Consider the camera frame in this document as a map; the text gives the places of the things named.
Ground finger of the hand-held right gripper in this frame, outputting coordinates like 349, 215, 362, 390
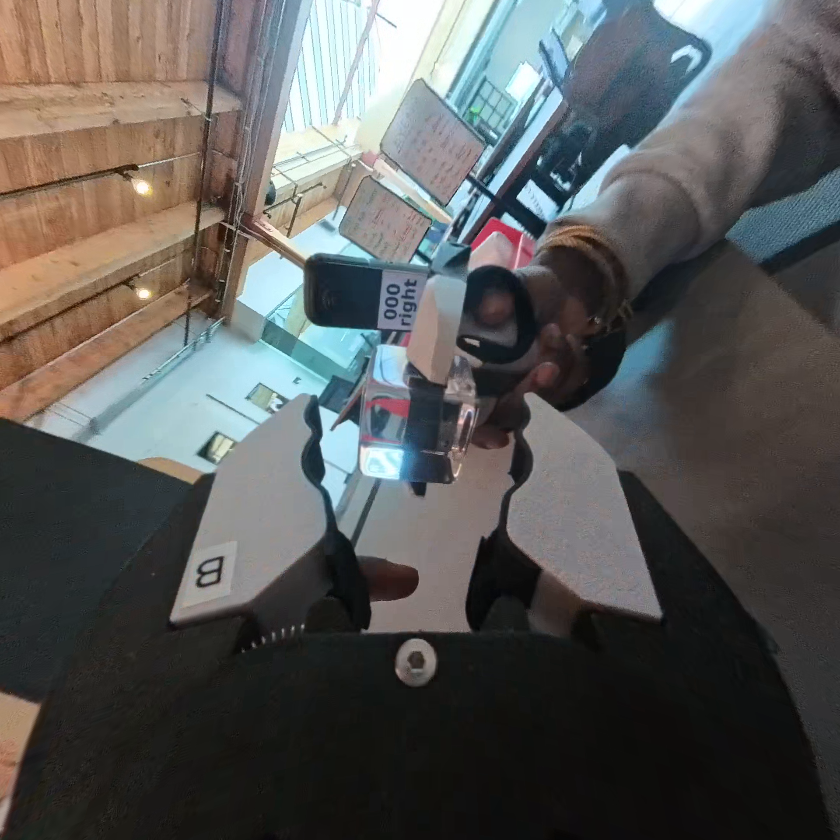
406, 274, 469, 383

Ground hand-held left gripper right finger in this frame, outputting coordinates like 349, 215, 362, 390
466, 411, 664, 635

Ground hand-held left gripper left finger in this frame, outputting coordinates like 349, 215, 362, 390
169, 394, 360, 631

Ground clear acrylic cube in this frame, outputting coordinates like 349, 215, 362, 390
357, 344, 484, 487

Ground red plastic bin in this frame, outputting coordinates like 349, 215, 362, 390
469, 217, 536, 270

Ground person's right forearm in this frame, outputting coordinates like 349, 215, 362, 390
558, 0, 840, 304

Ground person's right hand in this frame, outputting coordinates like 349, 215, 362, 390
471, 246, 626, 452

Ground handwritten whiteboard on stand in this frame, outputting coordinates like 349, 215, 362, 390
338, 176, 434, 264
379, 79, 487, 208

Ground white bottle black cap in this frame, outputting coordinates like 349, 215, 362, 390
472, 233, 520, 270

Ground door window phone icon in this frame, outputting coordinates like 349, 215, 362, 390
246, 382, 290, 415

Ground brown chair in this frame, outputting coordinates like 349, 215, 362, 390
564, 0, 714, 153

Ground black perforated armrest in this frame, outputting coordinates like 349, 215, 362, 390
722, 203, 840, 274

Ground gold bracelets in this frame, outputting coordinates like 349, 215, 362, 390
538, 225, 635, 337

